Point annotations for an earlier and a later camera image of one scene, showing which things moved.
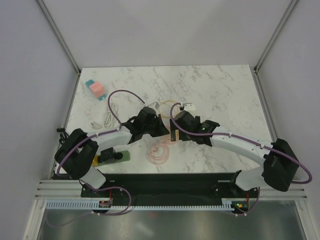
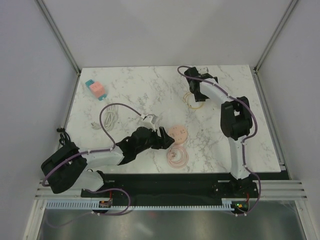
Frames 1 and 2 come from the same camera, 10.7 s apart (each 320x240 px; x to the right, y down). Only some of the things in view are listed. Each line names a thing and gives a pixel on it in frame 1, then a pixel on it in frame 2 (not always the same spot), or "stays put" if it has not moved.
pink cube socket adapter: (98, 88) stays put
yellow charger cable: (172, 100) -> (184, 99)
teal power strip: (89, 82) stays put
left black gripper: (162, 130) -> (165, 141)
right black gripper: (173, 135) -> (200, 98)
